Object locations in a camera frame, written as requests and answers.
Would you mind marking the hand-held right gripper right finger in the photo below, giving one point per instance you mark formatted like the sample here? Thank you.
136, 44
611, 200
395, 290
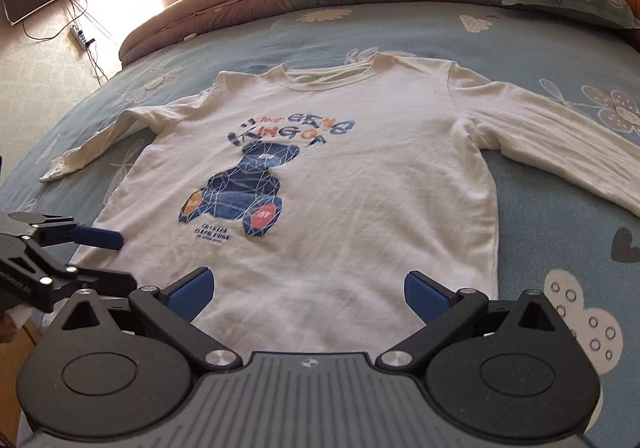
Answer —
425, 298

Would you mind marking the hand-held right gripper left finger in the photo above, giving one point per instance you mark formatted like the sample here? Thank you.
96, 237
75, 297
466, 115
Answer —
192, 295

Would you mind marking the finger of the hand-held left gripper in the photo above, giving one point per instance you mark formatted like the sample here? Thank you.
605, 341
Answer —
100, 238
110, 280

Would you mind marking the white long-sleeve printed shirt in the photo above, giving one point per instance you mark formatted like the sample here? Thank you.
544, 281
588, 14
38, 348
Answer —
350, 228

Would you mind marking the white power strip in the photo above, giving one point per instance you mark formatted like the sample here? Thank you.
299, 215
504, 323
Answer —
79, 36

